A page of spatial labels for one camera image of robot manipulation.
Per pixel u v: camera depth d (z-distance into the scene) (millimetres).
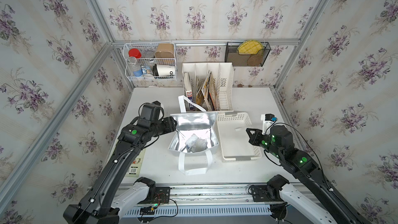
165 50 881
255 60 974
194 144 861
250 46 938
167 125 627
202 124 987
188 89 859
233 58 954
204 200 729
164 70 941
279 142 530
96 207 366
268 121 626
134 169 810
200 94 898
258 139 614
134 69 904
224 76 1069
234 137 928
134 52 914
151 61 936
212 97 957
